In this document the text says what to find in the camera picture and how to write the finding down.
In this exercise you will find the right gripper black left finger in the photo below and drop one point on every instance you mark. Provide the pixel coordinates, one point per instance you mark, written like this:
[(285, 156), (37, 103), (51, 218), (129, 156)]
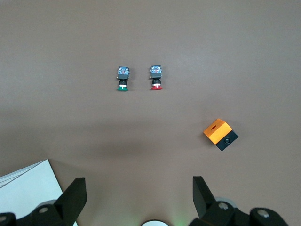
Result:
[(70, 200)]

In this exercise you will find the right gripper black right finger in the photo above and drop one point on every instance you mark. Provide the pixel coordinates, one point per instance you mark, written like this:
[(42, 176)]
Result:
[(204, 200)]

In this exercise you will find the orange and black switch box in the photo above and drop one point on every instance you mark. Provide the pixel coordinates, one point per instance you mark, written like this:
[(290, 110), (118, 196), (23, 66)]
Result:
[(217, 131)]

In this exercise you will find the red push button switch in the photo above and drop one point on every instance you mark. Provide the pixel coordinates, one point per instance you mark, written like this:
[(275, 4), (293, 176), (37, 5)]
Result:
[(156, 87)]

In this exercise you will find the white drawer cabinet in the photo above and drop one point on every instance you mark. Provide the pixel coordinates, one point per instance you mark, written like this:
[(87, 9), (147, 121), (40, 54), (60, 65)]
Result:
[(26, 186)]

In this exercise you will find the green push button switch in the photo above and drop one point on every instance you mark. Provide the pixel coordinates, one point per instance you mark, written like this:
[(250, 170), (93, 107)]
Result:
[(122, 88)]

